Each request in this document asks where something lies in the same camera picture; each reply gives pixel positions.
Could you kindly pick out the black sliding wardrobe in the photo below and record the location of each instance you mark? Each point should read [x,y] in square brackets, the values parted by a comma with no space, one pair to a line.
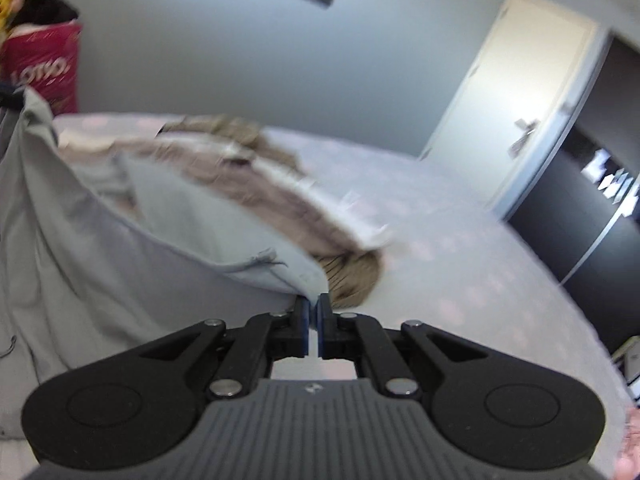
[575,240]

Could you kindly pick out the white door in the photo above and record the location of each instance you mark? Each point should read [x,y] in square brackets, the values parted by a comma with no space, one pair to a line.
[525,85]

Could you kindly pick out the taupe garment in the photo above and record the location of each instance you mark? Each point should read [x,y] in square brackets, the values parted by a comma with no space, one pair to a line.
[250,175]

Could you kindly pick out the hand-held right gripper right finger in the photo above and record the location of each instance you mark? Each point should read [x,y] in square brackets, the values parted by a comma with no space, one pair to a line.
[322,327]

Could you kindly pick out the black clothing in bag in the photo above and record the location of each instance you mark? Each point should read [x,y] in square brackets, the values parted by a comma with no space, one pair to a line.
[45,7]

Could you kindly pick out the grey long-sleeved shirt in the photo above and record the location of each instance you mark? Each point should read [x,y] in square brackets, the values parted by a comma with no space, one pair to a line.
[100,260]

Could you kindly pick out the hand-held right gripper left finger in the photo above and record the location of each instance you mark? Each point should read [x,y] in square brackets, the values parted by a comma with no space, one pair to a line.
[301,327]

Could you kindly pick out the red shopping bag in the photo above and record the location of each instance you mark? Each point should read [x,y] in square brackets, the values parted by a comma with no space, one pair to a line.
[47,70]

